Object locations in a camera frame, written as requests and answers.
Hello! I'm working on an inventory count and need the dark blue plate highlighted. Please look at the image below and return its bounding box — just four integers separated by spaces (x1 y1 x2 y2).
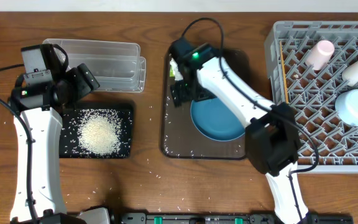
190 98 245 141

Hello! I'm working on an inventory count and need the pink cup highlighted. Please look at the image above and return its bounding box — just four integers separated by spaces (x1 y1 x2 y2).
305 40 335 70

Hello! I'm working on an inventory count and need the light blue bowl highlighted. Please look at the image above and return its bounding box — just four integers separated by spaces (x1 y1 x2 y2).
335 89 358 126

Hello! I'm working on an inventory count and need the white napkin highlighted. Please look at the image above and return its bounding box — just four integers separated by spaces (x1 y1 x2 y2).
170 59 177 70

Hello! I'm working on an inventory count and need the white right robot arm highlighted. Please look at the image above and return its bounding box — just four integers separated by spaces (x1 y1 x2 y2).
168 39 308 223

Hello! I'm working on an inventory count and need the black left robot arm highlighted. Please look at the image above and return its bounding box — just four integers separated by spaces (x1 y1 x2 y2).
9 63 99 223

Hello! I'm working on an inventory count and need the grey dishwasher rack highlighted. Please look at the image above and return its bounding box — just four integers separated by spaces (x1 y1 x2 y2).
264 21 358 174

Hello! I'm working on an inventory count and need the black plastic tray bin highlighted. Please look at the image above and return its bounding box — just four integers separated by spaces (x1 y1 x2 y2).
58 101 134 159

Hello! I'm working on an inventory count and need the pile of white rice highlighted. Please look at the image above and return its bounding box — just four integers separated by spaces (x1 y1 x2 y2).
61 108 132 157

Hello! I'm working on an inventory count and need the clear plastic bin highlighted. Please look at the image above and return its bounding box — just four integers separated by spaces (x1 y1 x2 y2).
43 39 146 93

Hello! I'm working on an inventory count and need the brown serving tray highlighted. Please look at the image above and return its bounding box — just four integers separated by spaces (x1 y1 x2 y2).
159 54 246 160

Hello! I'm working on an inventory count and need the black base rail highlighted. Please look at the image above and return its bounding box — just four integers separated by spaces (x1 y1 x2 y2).
117 213 354 224

